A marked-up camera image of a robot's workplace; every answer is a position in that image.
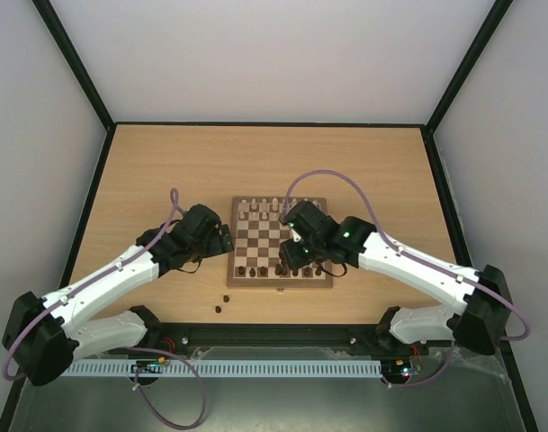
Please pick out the wooden chess board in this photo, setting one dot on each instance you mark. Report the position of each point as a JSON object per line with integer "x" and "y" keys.
{"x": 256, "y": 244}

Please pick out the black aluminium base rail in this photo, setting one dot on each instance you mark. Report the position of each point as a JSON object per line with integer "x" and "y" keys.
{"x": 273, "y": 335}

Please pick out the white slotted cable duct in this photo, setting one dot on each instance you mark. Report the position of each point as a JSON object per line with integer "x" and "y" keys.
{"x": 227, "y": 368}

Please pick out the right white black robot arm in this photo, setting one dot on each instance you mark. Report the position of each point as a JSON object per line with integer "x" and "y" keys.
{"x": 472, "y": 305}

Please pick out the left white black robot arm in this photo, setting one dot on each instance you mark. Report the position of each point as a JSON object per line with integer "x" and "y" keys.
{"x": 153, "y": 254}

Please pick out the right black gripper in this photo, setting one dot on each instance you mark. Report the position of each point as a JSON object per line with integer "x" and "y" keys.
{"x": 290, "y": 254}

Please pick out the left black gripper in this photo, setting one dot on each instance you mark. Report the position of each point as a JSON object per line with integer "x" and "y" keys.
{"x": 217, "y": 247}

